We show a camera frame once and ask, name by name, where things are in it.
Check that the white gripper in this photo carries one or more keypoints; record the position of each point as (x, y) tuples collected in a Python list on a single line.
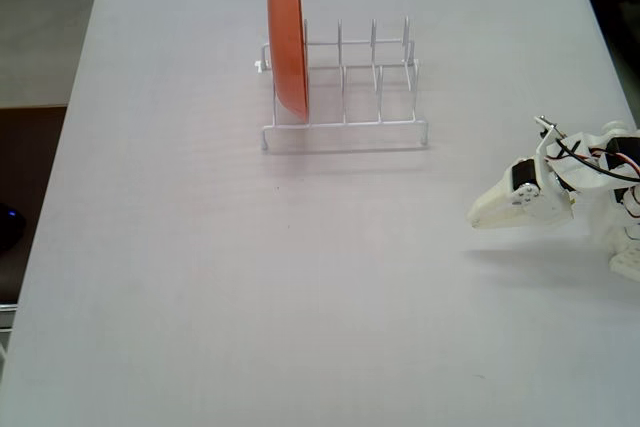
[(520, 208)]

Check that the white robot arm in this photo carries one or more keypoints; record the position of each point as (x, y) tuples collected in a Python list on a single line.
[(587, 187)]

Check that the orange plastic plate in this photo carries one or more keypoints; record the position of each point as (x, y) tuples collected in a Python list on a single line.
[(287, 47)]

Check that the black computer mouse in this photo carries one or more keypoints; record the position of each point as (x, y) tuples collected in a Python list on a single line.
[(10, 227)]

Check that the white furniture edge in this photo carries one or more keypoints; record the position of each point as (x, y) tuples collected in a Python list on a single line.
[(6, 319)]

